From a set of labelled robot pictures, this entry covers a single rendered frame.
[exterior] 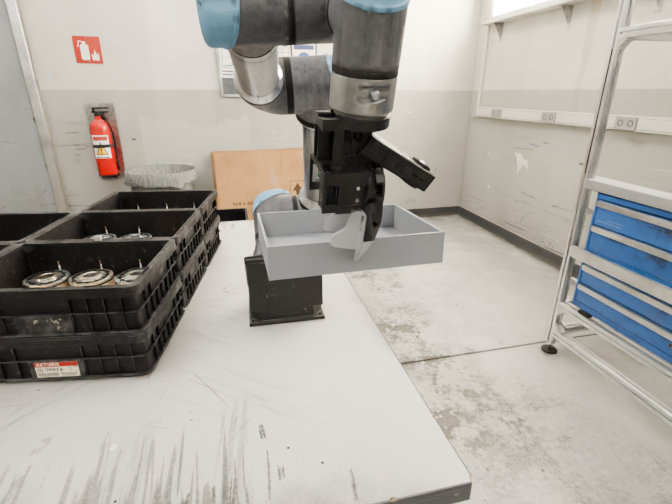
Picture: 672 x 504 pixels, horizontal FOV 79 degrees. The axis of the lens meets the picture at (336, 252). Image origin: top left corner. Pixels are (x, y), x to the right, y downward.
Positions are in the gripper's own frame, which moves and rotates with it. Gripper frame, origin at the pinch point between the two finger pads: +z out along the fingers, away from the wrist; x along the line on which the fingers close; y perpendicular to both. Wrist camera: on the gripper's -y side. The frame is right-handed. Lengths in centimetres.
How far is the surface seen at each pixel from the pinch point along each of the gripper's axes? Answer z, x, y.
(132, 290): 23, -27, 38
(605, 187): 36, -75, -143
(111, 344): 37, -26, 44
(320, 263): 1.5, 0.3, 6.0
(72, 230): 40, -82, 64
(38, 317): 30, -29, 57
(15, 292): 24, -31, 60
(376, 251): 0.4, 0.4, -2.5
